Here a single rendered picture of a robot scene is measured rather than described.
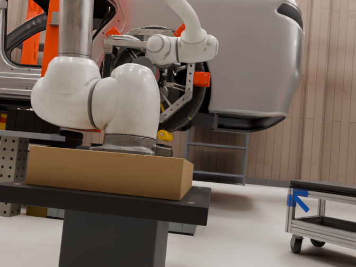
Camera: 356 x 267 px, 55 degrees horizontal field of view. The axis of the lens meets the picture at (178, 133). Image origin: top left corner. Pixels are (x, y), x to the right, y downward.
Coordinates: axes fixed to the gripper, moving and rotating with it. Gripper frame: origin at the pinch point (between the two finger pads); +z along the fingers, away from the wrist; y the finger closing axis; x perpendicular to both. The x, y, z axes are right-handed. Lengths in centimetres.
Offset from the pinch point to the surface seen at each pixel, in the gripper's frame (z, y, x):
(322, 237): -14, 75, -72
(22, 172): 7, -77, -60
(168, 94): 80, -14, 3
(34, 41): 295, -257, 106
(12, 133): -4, -79, -39
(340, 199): -19, 80, -55
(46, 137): -4, -60, -40
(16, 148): -1, -78, -47
